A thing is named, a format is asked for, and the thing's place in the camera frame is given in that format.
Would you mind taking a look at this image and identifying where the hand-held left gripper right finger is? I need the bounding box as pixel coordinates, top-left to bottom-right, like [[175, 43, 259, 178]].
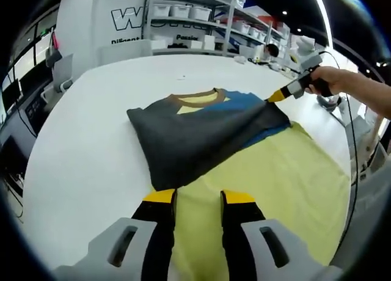
[[220, 189, 340, 281]]

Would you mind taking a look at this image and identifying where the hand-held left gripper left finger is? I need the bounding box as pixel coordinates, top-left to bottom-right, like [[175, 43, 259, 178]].
[[53, 188, 178, 281]]

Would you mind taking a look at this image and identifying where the yellow blue grey garment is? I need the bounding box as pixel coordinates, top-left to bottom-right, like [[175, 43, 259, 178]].
[[126, 87, 351, 281]]

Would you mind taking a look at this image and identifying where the person's right hand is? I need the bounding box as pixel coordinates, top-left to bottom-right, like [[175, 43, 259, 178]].
[[308, 66, 348, 96]]

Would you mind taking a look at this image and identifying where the dark grey curved stand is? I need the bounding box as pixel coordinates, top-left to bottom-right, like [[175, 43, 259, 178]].
[[316, 94, 343, 112]]

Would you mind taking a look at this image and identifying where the row of white storage bins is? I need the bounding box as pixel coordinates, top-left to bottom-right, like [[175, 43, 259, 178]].
[[234, 20, 270, 41]]

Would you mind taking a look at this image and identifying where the grey metal shelving unit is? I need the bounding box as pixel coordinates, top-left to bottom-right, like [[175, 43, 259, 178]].
[[145, 0, 242, 57]]

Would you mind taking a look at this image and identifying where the white storage bin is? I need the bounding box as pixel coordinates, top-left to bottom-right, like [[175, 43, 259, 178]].
[[153, 4, 172, 18], [189, 5, 212, 21], [170, 4, 191, 20]]

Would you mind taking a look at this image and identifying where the grey mesh chair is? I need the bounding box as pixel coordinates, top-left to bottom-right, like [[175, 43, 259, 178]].
[[317, 161, 391, 281]]

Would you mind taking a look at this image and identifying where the grey office chair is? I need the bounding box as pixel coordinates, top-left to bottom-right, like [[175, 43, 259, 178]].
[[53, 53, 76, 93]]

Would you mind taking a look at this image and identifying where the hanging pink grey bag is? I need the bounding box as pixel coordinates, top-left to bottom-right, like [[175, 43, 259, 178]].
[[45, 30, 64, 68]]

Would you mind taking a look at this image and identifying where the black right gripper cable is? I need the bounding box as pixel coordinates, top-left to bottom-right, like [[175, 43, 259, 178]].
[[319, 49, 359, 236]]

